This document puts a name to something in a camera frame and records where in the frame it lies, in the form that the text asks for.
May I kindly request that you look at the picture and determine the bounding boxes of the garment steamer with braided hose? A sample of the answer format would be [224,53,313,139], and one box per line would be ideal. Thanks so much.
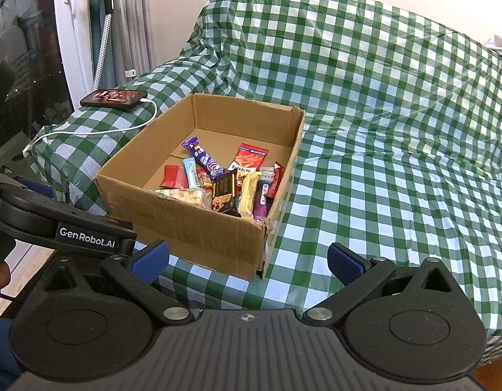
[80,0,148,92]

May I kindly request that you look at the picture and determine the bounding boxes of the person's blue pants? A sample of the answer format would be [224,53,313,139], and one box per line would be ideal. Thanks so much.
[0,318,21,379]

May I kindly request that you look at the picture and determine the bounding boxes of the crumpled white cloth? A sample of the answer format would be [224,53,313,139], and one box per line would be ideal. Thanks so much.
[485,35,502,64]

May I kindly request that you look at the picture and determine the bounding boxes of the dark glass door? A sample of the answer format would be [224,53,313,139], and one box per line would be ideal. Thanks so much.
[0,0,72,164]

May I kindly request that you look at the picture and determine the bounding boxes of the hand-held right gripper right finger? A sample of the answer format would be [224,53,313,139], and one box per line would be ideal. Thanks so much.
[302,242,463,326]

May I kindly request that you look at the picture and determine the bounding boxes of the white door frame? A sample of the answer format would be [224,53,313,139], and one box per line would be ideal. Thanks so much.
[53,0,97,110]

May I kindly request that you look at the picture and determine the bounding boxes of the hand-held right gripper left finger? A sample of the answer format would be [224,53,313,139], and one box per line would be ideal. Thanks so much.
[39,239,196,326]

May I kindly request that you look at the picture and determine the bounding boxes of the black smartphone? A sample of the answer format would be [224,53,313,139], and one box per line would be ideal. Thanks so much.
[80,89,148,110]

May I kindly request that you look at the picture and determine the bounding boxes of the black cracker packet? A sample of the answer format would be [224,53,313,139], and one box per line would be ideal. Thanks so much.
[211,170,241,217]

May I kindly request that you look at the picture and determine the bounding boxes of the long red snack bar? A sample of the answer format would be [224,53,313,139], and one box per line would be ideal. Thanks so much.
[271,162,285,192]

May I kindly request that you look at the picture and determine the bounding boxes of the small red snack packet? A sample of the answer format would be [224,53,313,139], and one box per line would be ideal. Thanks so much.
[160,165,190,189]

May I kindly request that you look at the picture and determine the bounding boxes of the green white cracker packet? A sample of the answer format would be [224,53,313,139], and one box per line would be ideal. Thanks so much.
[149,187,213,211]

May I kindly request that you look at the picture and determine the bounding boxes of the cardboard box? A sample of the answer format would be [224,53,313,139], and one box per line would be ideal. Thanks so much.
[95,93,306,282]

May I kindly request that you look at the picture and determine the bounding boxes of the yellow snack packet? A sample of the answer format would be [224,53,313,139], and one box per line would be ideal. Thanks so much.
[237,171,262,217]

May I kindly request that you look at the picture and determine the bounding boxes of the light blue snack packet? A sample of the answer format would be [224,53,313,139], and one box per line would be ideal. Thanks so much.
[182,157,199,189]

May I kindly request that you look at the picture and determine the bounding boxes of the purple white snack packet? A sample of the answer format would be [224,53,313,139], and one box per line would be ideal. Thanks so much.
[181,136,226,178]

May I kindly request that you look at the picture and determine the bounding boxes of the green checked cloth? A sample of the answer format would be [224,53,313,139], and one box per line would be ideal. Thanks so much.
[29,0,502,369]

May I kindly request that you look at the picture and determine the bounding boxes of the white charging cable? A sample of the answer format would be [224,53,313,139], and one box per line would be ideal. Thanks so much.
[23,98,158,159]

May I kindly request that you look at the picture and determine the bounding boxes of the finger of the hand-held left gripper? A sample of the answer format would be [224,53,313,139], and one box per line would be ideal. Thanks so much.
[2,182,135,232]
[17,176,53,200]

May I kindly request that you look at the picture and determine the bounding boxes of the long purple snack bar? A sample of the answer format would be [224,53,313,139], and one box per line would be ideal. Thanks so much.
[253,166,276,221]

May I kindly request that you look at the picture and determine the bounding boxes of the grey curtain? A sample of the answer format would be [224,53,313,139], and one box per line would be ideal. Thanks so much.
[112,0,156,78]

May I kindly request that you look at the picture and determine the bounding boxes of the red striped snack packet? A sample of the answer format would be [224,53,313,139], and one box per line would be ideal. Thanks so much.
[228,143,270,171]

